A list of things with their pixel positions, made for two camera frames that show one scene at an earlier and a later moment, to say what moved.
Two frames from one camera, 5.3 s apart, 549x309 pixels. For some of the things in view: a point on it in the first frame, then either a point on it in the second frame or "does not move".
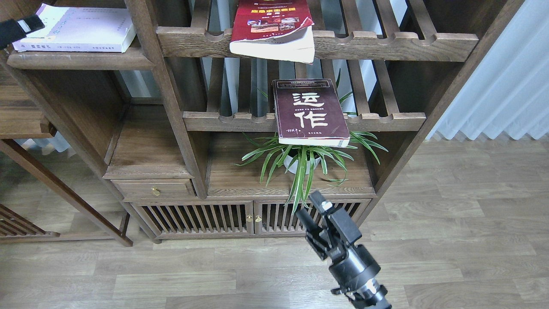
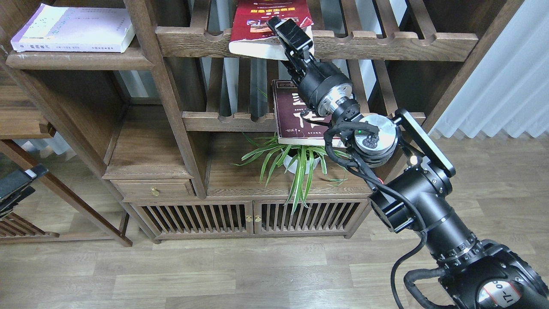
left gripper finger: [13, 29] → [13, 182]
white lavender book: [61, 28] does not move
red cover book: [280, 29] does not move
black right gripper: [351, 265] → [326, 88]
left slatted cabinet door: [179, 219] does not move
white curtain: [509, 92] does not move
